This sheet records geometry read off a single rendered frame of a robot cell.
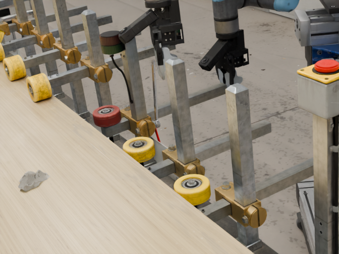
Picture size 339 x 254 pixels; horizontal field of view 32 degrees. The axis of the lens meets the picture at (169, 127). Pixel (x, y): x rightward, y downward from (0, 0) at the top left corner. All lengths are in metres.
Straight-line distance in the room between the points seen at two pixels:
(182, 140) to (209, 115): 2.22
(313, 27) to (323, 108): 1.07
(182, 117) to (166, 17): 0.27
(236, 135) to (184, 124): 0.25
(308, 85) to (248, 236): 0.51
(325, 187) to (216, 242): 0.23
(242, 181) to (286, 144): 2.01
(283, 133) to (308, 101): 2.43
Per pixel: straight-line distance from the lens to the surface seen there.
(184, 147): 1.52
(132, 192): 1.33
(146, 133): 1.72
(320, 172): 1.09
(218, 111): 3.77
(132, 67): 1.66
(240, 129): 1.26
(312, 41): 2.07
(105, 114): 1.71
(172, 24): 1.56
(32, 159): 1.56
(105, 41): 1.61
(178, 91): 1.45
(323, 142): 1.06
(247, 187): 1.34
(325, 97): 0.99
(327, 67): 1.00
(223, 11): 1.83
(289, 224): 2.71
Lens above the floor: 1.60
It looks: 26 degrees down
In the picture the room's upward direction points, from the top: 8 degrees counter-clockwise
